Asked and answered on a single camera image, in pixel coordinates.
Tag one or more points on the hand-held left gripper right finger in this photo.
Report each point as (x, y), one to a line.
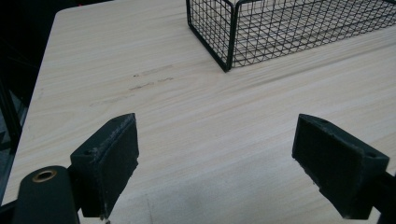
(336, 165)

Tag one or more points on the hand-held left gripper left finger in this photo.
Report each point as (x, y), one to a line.
(106, 165)

